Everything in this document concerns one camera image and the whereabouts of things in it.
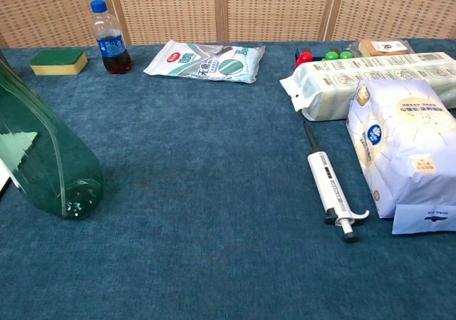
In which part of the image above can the green transparent spray bottle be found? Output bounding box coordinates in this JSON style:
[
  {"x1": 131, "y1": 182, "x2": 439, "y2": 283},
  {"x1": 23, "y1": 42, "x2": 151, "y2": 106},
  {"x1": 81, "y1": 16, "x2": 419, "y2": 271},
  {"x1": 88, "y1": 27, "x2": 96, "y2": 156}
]
[{"x1": 0, "y1": 60, "x2": 105, "y2": 220}]

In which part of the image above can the cola bottle with blue cap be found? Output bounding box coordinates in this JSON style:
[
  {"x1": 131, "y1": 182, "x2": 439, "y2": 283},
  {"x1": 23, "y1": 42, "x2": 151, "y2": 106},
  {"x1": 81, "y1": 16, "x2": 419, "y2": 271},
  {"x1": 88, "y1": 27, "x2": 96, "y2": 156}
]
[{"x1": 89, "y1": 0, "x2": 133, "y2": 75}]

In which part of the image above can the white green wipes package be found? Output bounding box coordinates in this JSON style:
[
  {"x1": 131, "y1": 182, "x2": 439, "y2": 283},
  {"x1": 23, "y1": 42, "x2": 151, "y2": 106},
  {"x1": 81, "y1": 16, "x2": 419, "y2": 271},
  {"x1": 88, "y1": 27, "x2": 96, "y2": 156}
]
[{"x1": 142, "y1": 39, "x2": 266, "y2": 85}]

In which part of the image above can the blue tablecloth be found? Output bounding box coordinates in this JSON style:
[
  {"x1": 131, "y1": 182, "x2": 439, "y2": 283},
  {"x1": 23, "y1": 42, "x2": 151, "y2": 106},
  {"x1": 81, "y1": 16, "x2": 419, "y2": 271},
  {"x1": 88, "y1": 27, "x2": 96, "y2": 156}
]
[{"x1": 0, "y1": 38, "x2": 456, "y2": 320}]

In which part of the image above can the white pipette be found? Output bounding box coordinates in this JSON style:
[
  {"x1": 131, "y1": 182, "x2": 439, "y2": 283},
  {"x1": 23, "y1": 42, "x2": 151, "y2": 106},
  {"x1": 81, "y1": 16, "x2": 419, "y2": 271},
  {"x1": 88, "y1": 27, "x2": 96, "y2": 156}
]
[{"x1": 302, "y1": 121, "x2": 371, "y2": 244}]

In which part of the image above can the red toy knob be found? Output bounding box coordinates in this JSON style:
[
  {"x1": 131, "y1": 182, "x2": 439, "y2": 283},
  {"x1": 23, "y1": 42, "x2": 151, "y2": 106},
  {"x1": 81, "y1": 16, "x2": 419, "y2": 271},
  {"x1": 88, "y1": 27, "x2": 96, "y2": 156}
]
[{"x1": 296, "y1": 50, "x2": 314, "y2": 68}]

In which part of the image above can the long pale green tissue pack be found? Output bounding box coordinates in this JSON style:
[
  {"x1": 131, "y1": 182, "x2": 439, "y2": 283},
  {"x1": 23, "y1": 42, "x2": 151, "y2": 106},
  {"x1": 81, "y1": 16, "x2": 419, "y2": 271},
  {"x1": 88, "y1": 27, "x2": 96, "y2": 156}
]
[{"x1": 279, "y1": 51, "x2": 456, "y2": 122}]

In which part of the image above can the wicker folding screen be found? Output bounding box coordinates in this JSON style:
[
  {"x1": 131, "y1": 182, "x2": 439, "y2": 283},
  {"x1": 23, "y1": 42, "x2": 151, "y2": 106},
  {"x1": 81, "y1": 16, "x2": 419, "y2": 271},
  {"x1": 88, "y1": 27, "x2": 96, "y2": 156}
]
[{"x1": 0, "y1": 0, "x2": 456, "y2": 49}]

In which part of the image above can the white lavender paper towel pack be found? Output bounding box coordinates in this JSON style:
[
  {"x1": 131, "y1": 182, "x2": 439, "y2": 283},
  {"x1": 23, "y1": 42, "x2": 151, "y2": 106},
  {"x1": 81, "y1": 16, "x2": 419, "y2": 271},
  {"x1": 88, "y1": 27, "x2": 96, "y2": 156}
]
[{"x1": 346, "y1": 78, "x2": 456, "y2": 235}]

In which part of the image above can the bread in clear wrapper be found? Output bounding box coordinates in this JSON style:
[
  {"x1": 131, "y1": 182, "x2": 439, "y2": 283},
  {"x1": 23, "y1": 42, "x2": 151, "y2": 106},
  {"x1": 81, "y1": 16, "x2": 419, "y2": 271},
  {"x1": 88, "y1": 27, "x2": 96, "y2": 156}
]
[{"x1": 347, "y1": 38, "x2": 416, "y2": 58}]

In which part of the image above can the green and yellow sponge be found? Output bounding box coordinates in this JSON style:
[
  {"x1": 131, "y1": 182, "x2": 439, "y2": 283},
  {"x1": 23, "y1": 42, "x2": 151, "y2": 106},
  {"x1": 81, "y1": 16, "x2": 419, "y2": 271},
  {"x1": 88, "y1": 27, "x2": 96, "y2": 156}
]
[{"x1": 30, "y1": 48, "x2": 88, "y2": 76}]

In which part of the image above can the white board with black edge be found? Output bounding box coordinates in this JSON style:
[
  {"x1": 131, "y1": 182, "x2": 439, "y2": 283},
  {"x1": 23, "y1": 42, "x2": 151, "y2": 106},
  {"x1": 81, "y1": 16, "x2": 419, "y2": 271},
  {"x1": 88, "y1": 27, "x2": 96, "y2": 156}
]
[{"x1": 0, "y1": 159, "x2": 12, "y2": 202}]

